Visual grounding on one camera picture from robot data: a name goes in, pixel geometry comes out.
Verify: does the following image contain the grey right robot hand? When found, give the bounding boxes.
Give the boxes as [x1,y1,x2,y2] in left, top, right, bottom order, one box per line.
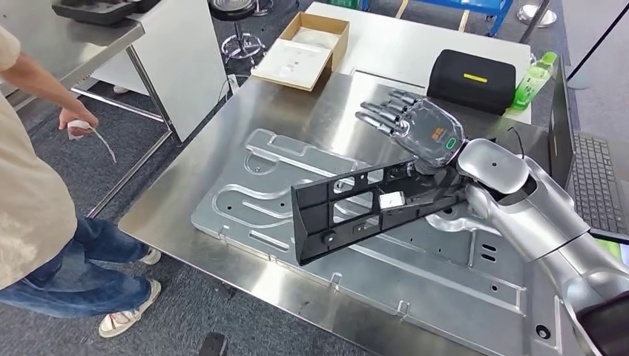
[355,90,467,177]

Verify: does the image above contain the black plastic part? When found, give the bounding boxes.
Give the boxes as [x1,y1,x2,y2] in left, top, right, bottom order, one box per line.
[291,159,470,267]

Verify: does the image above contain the blue metal shelf rack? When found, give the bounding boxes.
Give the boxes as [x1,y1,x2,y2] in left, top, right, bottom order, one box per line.
[360,0,515,38]

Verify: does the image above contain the black case yellow label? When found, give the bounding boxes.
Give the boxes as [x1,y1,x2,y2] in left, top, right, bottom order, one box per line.
[426,49,517,116]

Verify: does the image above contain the white table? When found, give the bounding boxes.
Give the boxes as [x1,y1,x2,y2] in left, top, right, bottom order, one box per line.
[304,2,533,125]

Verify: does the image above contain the green plastic bottle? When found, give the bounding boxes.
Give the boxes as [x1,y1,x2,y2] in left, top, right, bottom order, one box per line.
[510,51,559,111]

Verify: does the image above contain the cardboard box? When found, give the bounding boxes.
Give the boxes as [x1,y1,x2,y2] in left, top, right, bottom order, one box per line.
[251,12,351,93]

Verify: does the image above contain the black laptop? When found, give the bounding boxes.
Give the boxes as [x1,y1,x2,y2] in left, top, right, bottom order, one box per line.
[547,56,629,245]

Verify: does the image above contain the stamped metal panel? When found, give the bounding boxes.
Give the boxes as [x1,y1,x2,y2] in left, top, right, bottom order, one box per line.
[190,128,566,356]

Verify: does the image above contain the black round stool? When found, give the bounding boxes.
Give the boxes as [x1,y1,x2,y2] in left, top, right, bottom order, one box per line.
[208,0,267,67]

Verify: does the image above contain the white cabinet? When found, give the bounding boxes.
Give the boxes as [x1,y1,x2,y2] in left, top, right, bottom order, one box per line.
[90,0,229,143]

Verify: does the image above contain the black robot foot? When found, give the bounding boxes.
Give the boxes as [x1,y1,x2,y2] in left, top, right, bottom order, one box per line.
[199,332,228,356]

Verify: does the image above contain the black plastic tray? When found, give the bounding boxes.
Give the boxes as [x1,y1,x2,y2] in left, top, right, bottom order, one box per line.
[51,0,163,27]

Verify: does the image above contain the steel table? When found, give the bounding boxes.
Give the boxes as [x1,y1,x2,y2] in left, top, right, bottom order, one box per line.
[0,0,174,220]

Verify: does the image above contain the person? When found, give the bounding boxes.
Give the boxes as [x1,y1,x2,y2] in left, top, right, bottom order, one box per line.
[0,24,163,340]

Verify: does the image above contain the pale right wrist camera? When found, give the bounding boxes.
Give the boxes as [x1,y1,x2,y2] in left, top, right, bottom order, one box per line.
[379,192,407,213]

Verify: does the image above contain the dark stanchion post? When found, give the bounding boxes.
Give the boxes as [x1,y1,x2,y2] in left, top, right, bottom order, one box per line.
[564,14,629,91]

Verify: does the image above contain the chrome stanchion post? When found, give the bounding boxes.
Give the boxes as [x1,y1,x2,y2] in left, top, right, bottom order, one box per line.
[516,0,559,29]

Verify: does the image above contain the white handheld device with strap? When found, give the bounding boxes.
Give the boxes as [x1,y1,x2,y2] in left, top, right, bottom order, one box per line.
[66,119,118,165]

